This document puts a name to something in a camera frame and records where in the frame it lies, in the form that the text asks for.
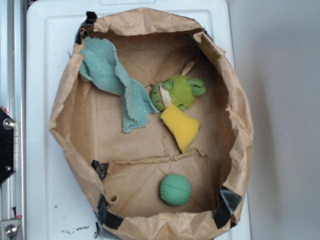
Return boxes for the green plush frog toy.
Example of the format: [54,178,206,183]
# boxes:
[150,75,207,112]

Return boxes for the aluminium frame rail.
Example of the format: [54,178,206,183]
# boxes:
[0,0,28,240]

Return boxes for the teal frayed cloth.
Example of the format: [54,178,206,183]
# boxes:
[79,37,159,133]

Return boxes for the yellow sponge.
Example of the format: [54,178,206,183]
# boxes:
[160,104,201,154]

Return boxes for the green dimpled ball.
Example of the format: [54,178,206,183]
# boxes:
[159,174,192,206]

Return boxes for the black metal bracket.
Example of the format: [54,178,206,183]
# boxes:
[0,106,16,186]

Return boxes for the brown paper bag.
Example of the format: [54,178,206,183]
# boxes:
[49,8,254,240]

